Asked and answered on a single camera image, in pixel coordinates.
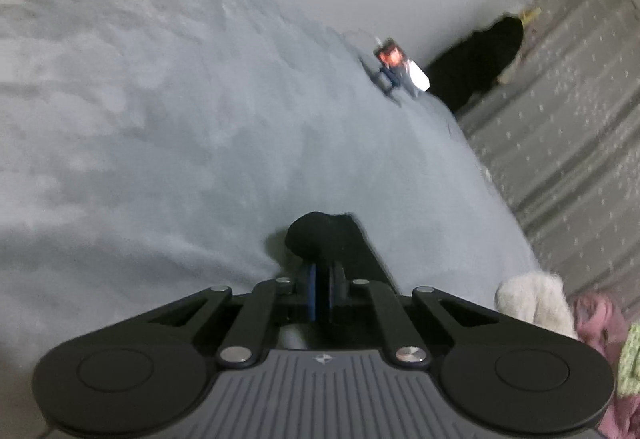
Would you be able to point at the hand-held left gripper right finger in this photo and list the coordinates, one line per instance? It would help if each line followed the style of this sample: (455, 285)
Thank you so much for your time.
(331, 291)

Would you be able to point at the bed with grey sheet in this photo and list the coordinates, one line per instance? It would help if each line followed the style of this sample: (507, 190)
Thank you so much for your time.
(175, 119)

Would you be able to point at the grey patterned curtain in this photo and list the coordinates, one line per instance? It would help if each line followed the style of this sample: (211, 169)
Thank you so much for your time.
(575, 144)

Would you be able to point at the black T-shirt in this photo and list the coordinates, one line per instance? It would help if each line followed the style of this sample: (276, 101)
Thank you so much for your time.
(320, 234)

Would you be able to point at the pink folded comforter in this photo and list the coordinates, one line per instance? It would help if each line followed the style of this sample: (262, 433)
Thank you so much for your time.
(600, 319)

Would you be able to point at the yellow clothes hanger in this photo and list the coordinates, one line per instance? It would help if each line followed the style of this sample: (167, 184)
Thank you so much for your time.
(530, 14)

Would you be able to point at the blue phone stand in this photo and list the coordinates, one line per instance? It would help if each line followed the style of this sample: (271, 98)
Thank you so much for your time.
(395, 79)

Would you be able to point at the green floral cloth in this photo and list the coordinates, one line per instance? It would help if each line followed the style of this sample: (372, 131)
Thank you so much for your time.
(631, 359)

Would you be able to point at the white plush dog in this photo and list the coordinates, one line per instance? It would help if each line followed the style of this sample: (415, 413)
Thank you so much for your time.
(530, 301)

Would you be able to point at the phone with lit screen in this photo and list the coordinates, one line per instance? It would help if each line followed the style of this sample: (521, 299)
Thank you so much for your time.
(392, 55)

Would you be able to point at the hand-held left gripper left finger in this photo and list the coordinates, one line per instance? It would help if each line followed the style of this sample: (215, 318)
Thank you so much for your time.
(311, 291)

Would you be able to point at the black hanging garment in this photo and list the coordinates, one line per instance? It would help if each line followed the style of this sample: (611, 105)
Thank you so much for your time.
(475, 64)

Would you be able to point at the beige hanging garment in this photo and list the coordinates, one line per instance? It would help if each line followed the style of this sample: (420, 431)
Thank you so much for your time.
(511, 71)

